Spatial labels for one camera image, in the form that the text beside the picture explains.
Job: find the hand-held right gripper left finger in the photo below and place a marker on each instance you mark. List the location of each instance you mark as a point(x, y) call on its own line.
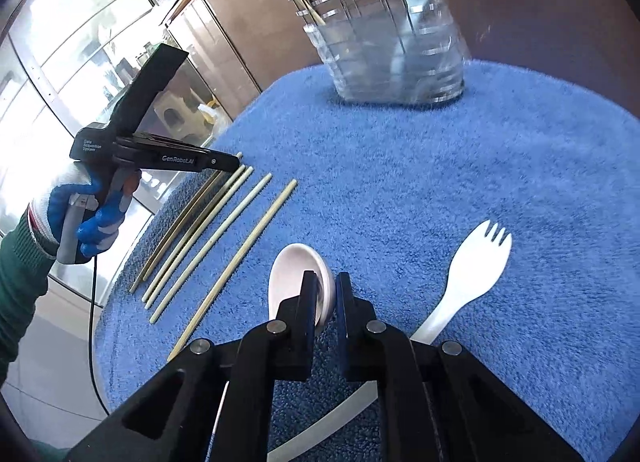
point(311, 307)

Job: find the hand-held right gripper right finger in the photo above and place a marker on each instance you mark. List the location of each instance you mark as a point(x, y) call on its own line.
point(342, 312)

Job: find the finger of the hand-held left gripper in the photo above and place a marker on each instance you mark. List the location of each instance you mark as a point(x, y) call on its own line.
point(180, 159)
point(170, 141)

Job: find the white plastic spork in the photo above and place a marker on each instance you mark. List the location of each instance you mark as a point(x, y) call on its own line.
point(475, 267)

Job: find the clear acrylic utensil holder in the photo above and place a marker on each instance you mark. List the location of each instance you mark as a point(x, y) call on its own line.
point(390, 57)

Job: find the person's left forearm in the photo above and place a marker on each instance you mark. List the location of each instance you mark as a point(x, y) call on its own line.
point(20, 282)

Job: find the person's left hand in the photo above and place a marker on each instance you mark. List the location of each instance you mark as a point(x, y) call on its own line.
point(52, 197)

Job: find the plastic bag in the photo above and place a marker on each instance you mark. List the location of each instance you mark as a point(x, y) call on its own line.
point(210, 114)

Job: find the glass sliding door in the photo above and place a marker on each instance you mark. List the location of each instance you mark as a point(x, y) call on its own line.
point(65, 42)

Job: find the brown kitchen base cabinet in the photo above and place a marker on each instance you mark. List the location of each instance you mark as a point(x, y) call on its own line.
point(210, 42)

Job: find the blue towel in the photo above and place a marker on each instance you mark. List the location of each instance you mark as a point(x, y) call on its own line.
point(400, 167)

